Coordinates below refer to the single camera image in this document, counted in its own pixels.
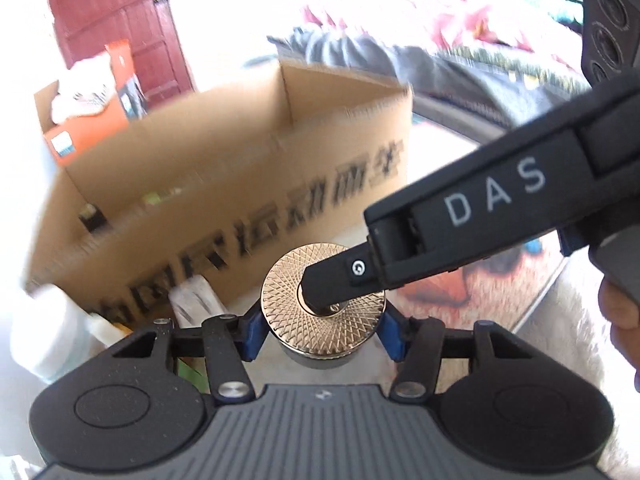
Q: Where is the white plug charger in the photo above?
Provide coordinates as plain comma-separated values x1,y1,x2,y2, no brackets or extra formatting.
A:
167,275,228,331

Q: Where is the pink printed blanket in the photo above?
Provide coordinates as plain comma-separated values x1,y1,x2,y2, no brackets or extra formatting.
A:
300,0,586,56

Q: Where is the red wooden door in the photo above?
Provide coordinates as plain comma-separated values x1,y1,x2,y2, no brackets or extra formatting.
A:
37,0,196,96

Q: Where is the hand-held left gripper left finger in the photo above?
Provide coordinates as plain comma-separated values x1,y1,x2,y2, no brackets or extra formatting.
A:
112,305,266,406

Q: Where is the orange appliance carton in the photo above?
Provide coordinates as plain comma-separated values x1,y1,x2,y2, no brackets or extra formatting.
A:
34,42,148,168

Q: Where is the person's right hand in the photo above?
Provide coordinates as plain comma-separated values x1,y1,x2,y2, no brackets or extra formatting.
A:
597,277,640,393

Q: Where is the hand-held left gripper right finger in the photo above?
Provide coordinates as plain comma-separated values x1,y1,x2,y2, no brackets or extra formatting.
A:
382,305,536,403

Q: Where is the black jar with gold lid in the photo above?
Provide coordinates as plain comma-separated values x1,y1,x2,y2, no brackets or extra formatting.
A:
261,242,390,370

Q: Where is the brown cardboard box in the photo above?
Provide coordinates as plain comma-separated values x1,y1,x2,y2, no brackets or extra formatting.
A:
20,57,415,321

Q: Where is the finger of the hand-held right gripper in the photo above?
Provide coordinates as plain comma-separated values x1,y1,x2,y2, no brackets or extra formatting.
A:
299,242,388,317

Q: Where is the black cylinder with yellow end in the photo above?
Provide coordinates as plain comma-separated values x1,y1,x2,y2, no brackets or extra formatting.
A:
77,202,108,233

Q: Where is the grey printed blanket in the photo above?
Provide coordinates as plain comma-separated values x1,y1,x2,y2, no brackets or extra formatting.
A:
267,25,601,151

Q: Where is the beige bucket hat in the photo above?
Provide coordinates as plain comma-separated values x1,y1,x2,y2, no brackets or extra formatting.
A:
50,55,118,126

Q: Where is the green dropper bottle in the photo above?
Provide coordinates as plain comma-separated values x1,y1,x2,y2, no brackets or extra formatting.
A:
89,310,210,395

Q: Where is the white pill bottle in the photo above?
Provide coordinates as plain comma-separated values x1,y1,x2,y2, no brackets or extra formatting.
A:
9,284,101,380

